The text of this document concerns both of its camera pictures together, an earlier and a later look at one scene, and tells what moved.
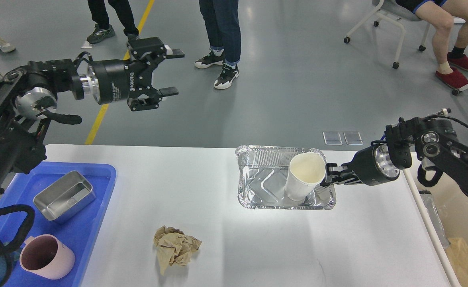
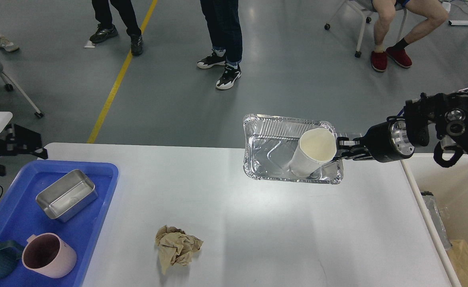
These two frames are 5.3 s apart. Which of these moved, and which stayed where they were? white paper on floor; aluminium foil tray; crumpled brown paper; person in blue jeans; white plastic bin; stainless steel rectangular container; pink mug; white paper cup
Moved: white paper cup; aluminium foil tray
Stayed: white plastic bin; white paper on floor; crumpled brown paper; person in blue jeans; stainless steel rectangular container; pink mug
